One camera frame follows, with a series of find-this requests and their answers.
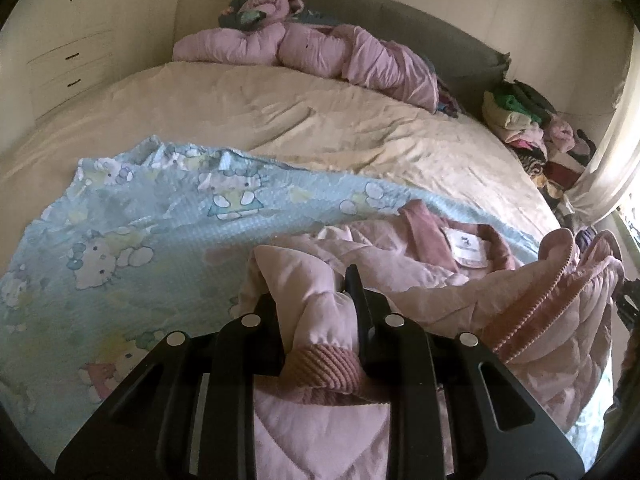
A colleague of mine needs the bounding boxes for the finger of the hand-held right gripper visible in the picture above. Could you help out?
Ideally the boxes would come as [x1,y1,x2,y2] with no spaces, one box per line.
[612,260,640,331]

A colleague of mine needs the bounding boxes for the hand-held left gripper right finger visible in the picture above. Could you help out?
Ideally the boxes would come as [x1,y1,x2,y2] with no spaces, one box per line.
[345,264,586,480]

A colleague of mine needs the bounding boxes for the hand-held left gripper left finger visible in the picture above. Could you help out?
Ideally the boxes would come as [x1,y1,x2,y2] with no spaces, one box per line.
[55,292,296,480]

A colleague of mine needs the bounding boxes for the pink quilted jacket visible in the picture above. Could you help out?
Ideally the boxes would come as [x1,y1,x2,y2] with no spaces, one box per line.
[235,200,626,480]

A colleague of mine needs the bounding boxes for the colourful striped clothes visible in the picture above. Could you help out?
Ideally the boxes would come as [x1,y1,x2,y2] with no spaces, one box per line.
[437,95,466,118]

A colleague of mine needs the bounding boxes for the pile of mixed clothes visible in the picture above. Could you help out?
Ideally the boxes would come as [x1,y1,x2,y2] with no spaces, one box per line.
[482,80,596,211]

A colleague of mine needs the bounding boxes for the purple cloth bundle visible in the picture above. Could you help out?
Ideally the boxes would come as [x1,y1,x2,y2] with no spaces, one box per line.
[575,227,601,251]

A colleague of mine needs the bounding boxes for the blue cartoon printed blanket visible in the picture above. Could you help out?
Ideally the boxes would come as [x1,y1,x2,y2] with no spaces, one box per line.
[0,135,616,480]

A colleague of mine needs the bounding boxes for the cream curtain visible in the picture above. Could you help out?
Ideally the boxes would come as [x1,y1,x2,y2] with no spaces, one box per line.
[565,25,640,226]

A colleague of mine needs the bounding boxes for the cream bed sheet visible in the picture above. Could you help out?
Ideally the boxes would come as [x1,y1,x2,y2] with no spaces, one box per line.
[0,60,561,241]

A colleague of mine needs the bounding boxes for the crumpled pink duvet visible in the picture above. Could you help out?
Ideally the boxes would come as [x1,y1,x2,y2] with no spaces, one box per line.
[172,0,441,113]

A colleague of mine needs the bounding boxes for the grey padded headboard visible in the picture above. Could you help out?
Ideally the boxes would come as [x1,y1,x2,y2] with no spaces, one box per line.
[220,0,511,116]

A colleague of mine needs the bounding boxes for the cream wardrobe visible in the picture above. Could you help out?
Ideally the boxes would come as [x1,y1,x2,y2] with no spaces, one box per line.
[0,0,181,126]

